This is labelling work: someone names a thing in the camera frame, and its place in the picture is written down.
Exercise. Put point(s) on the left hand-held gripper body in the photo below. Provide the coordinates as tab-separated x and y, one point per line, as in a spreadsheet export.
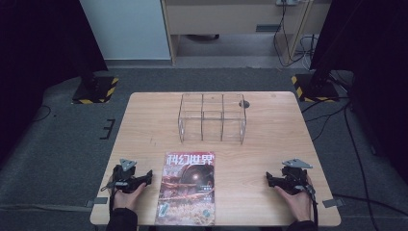
125	174

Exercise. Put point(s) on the black stand with striped base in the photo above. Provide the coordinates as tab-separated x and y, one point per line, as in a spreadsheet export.
316	88
94	89

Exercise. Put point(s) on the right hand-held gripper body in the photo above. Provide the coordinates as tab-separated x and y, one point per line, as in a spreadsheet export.
293	176

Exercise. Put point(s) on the white panel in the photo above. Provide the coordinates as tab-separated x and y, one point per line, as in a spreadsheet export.
128	29

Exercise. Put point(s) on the light wooden desk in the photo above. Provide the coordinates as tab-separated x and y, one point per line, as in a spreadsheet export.
224	17

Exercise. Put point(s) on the grey tape strip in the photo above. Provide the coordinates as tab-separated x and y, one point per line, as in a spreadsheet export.
333	202
97	201

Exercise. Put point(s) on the white power strip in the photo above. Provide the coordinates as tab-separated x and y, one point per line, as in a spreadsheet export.
287	2

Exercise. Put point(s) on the person's right hand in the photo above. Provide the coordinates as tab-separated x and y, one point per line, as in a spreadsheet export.
296	202

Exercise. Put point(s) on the clear acrylic divided organizer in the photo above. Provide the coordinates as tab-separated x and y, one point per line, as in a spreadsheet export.
211	118

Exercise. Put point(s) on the red cover magazine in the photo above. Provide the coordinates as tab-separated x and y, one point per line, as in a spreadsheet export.
186	192

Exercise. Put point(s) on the dark round table grommet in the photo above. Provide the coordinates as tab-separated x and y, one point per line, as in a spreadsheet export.
244	104

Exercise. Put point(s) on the person's left hand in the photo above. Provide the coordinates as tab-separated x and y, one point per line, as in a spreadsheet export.
128	199

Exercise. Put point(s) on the dark curtain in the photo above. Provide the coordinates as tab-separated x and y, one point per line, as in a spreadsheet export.
35	57
375	64

